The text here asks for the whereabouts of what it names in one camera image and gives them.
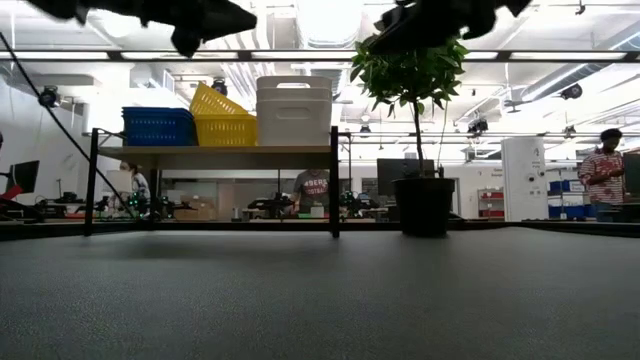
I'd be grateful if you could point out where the person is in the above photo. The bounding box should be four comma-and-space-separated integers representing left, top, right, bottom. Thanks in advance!
118, 160, 151, 206
292, 168, 331, 216
577, 127, 626, 224

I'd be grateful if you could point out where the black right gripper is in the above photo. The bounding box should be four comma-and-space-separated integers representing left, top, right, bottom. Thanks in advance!
367, 0, 531, 56

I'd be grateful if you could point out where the brown cardboard box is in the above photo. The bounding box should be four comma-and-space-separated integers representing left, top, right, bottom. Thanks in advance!
172, 199, 219, 222

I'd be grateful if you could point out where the black table mat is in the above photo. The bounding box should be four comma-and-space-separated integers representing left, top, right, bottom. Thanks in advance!
0, 227, 640, 360

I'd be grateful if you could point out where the red angled bar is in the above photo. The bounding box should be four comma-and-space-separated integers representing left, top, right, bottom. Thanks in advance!
0, 183, 26, 201

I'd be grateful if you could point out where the black monitor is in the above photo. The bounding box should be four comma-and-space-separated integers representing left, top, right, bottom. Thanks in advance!
376, 158, 436, 196
3, 159, 41, 197

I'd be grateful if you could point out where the black aluminium rig frame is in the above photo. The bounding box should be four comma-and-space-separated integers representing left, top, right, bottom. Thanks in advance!
0, 218, 640, 241

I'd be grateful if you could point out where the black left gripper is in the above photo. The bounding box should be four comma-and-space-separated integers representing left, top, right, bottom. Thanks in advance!
74, 0, 259, 59

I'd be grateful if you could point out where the green potted plant black pot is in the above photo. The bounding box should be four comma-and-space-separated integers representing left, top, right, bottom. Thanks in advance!
349, 33, 470, 239

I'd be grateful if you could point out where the blue storage bins rack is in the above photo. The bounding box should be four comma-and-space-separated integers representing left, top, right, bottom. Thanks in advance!
547, 178, 599, 220

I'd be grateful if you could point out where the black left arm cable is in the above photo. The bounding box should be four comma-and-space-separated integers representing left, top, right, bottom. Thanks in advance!
0, 32, 139, 220

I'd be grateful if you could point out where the white pillar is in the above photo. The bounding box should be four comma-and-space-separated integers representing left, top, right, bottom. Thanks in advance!
500, 136, 549, 223

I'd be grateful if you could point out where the wooden shelf with black frame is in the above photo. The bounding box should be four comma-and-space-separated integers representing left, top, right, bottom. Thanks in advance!
83, 125, 341, 239

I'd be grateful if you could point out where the red storage shelf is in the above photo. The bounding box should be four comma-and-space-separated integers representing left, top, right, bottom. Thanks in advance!
477, 187, 506, 220

